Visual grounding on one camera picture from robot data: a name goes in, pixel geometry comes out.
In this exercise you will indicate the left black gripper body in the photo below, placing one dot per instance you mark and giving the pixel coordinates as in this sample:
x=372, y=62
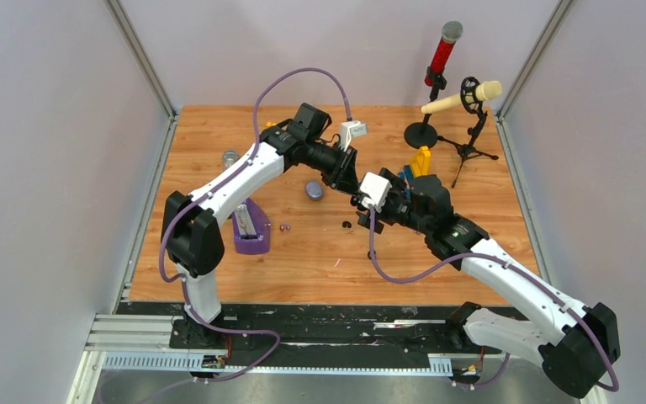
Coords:
x=332, y=163

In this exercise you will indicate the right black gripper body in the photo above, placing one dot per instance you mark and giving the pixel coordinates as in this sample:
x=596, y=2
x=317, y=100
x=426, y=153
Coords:
x=396, y=209

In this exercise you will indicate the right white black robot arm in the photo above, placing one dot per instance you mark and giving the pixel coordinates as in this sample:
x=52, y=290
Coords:
x=501, y=267

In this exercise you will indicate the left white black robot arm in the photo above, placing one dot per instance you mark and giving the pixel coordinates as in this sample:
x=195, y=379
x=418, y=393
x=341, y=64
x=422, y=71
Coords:
x=191, y=236

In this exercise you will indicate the colourful toy block pile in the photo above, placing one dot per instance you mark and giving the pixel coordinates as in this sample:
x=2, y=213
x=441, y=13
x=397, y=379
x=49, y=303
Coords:
x=418, y=166

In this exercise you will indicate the purple stapler box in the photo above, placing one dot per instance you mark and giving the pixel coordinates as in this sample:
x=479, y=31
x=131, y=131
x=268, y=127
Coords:
x=252, y=229

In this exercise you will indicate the clear glitter tube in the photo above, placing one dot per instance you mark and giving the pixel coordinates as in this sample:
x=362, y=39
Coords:
x=229, y=158

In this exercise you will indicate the black tripod mic stand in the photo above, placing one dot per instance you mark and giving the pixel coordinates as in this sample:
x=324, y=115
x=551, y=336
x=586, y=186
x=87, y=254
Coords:
x=468, y=150

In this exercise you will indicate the cream microphone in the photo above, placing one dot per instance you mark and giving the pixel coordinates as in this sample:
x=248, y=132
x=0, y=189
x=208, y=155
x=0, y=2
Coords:
x=479, y=93

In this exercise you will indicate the red microphone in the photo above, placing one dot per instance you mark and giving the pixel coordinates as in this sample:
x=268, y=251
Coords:
x=450, y=34

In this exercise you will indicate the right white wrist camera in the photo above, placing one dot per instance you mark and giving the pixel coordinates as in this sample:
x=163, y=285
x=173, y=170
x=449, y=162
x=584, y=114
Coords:
x=373, y=191

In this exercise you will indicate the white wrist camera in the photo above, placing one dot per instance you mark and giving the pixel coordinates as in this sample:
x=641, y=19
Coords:
x=373, y=191
x=350, y=130

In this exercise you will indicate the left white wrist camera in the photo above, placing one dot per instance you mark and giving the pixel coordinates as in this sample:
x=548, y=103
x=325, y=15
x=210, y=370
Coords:
x=350, y=130

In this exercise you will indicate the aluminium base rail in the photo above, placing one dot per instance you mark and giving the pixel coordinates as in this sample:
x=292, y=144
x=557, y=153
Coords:
x=151, y=352

